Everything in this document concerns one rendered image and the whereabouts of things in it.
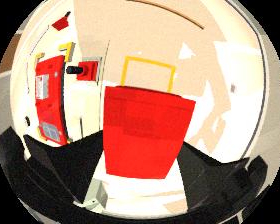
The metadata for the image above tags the yellow rectangular outline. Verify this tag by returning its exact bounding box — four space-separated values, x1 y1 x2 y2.
120 56 176 93

